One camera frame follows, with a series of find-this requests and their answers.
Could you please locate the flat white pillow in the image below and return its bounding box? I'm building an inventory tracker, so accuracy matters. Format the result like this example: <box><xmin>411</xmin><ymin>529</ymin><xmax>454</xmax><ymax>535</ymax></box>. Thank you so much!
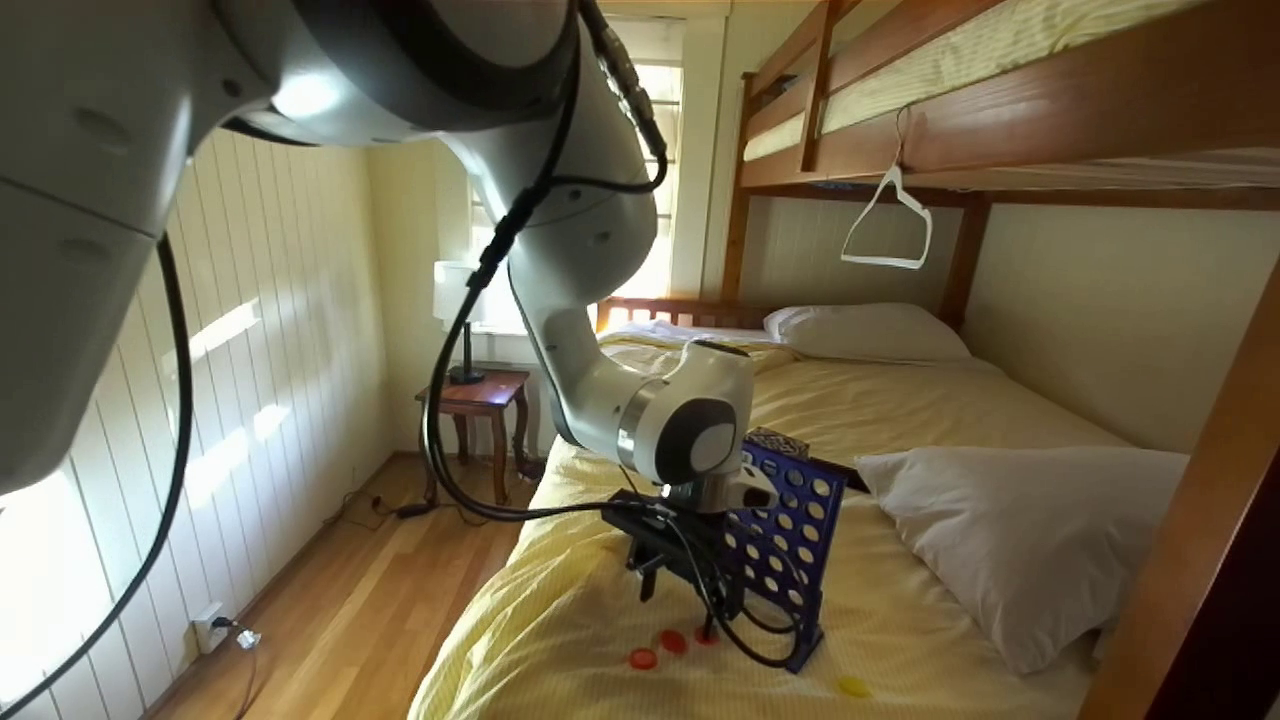
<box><xmin>759</xmin><ymin>300</ymin><xmax>977</xmax><ymax>367</ymax></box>

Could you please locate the table lamp white shade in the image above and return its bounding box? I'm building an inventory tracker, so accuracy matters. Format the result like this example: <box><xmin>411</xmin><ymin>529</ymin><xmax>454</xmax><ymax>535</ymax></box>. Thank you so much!
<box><xmin>429</xmin><ymin>257</ymin><xmax>498</xmax><ymax>391</ymax></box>

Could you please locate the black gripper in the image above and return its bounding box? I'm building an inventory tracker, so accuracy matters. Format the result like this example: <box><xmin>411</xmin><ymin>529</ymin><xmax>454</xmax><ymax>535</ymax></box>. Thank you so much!
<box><xmin>630</xmin><ymin>534</ymin><xmax>735</xmax><ymax>652</ymax></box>

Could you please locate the bunk mattress pale yellow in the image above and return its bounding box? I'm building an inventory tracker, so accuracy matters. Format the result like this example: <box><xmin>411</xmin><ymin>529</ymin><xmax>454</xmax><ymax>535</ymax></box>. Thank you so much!
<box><xmin>749</xmin><ymin>0</ymin><xmax>1211</xmax><ymax>160</ymax></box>

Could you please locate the bright window with blinds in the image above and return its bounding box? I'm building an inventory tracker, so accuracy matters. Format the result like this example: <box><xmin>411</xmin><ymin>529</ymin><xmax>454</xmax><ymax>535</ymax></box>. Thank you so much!
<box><xmin>466</xmin><ymin>14</ymin><xmax>733</xmax><ymax>335</ymax></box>

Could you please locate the wooden bunk bed frame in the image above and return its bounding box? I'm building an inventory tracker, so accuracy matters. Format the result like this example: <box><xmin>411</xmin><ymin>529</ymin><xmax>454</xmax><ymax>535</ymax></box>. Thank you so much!
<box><xmin>592</xmin><ymin>0</ymin><xmax>1280</xmax><ymax>720</ymax></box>

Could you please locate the white plastic clothes hanger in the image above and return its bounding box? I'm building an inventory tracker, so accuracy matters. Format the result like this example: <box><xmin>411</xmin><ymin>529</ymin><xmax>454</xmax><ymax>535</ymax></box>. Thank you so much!
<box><xmin>835</xmin><ymin>113</ymin><xmax>942</xmax><ymax>276</ymax></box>

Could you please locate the pale yellow bed sheet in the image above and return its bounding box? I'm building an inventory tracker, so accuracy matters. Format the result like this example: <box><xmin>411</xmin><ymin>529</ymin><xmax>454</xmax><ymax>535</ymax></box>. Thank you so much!
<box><xmin>406</xmin><ymin>331</ymin><xmax>1136</xmax><ymax>720</ymax></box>

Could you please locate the wall outlet with plug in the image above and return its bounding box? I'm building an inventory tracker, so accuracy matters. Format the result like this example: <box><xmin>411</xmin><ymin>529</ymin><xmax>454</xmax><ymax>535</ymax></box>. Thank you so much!
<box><xmin>186</xmin><ymin>603</ymin><xmax>270</xmax><ymax>661</ymax></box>

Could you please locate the blue connect four grid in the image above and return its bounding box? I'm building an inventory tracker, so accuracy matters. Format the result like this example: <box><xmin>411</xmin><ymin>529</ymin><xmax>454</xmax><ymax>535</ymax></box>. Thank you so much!
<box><xmin>703</xmin><ymin>437</ymin><xmax>858</xmax><ymax>676</ymax></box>

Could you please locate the small wooden side table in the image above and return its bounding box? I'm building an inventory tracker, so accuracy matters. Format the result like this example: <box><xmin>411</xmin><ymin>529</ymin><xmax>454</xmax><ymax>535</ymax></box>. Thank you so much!
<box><xmin>411</xmin><ymin>367</ymin><xmax>538</xmax><ymax>518</ymax></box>

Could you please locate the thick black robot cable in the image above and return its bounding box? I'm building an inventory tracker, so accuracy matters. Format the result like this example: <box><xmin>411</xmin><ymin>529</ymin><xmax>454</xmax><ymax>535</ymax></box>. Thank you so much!
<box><xmin>0</xmin><ymin>0</ymin><xmax>673</xmax><ymax>720</ymax></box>

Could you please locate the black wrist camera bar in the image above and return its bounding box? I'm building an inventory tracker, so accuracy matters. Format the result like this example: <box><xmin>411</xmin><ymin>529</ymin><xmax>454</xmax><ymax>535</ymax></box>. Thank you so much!
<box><xmin>601</xmin><ymin>489</ymin><xmax>735</xmax><ymax>547</ymax></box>

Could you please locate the large white pillow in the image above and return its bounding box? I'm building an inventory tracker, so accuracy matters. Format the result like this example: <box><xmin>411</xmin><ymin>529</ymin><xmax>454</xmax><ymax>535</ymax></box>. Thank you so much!
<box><xmin>854</xmin><ymin>445</ymin><xmax>1191</xmax><ymax>676</ymax></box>

